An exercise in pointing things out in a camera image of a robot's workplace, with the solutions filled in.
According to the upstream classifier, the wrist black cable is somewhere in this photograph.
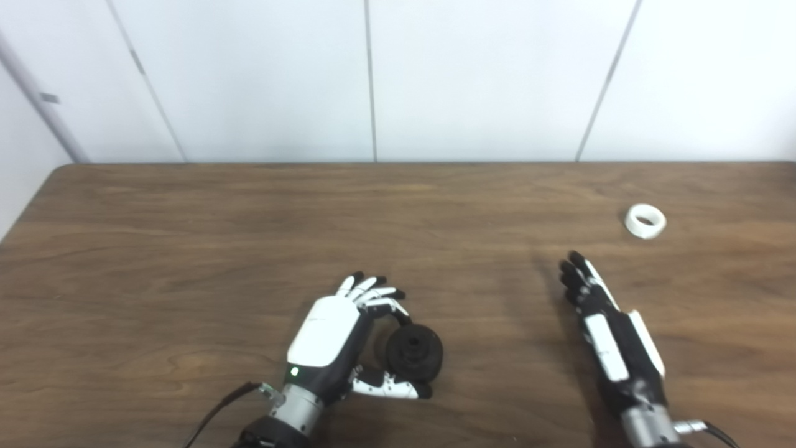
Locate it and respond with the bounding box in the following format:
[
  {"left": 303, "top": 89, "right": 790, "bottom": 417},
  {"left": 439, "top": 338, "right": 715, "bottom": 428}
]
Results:
[
  {"left": 675, "top": 420, "right": 741, "bottom": 448},
  {"left": 183, "top": 381, "right": 274, "bottom": 448}
]

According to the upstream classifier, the grey wall corner post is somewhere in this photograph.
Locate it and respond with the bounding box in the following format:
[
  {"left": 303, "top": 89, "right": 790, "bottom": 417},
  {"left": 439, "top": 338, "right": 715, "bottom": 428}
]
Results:
[{"left": 0, "top": 31, "right": 91, "bottom": 164}]

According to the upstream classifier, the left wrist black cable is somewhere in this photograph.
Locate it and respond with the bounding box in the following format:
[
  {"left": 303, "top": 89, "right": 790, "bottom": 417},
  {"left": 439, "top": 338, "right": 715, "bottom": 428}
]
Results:
[{"left": 183, "top": 381, "right": 274, "bottom": 448}]

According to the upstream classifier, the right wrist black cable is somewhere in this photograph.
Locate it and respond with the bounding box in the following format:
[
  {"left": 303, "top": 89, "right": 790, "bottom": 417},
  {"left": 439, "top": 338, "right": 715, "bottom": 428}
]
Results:
[{"left": 675, "top": 420, "right": 741, "bottom": 448}]

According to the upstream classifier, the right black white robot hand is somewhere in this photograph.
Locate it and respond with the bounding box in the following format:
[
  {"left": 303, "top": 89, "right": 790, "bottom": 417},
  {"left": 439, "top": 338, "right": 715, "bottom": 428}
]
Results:
[{"left": 558, "top": 251, "right": 666, "bottom": 414}]

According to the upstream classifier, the round black gear part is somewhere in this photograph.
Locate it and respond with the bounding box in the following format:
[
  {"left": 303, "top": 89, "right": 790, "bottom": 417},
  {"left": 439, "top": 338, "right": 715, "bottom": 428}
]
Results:
[{"left": 385, "top": 324, "right": 444, "bottom": 382}]

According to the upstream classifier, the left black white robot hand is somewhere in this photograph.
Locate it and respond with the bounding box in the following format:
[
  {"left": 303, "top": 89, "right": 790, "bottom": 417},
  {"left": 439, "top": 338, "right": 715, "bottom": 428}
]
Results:
[{"left": 286, "top": 271, "right": 433, "bottom": 402}]

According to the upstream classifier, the white plastic ring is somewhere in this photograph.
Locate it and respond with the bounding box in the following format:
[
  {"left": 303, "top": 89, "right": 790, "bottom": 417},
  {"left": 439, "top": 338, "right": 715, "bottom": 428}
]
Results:
[{"left": 625, "top": 203, "right": 667, "bottom": 240}]

